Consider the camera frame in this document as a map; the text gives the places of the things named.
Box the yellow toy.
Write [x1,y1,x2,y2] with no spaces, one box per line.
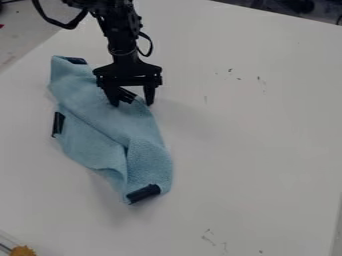
[9,245,38,256]

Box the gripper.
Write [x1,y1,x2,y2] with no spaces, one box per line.
[92,49,165,108]

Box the light blue cloth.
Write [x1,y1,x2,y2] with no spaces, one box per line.
[46,54,176,206]

